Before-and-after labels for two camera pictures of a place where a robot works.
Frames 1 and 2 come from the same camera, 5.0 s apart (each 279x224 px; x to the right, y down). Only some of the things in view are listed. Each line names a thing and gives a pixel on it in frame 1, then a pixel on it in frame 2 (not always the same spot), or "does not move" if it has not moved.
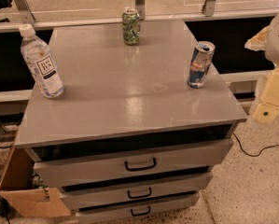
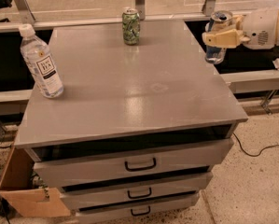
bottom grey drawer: [136, 207] does not move
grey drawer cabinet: [130, 141] does not move
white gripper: [278, 42] to [259, 28]
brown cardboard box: [22, 190] does not move
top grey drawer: [135, 162] does not move
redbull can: [200, 63] to [216, 55]
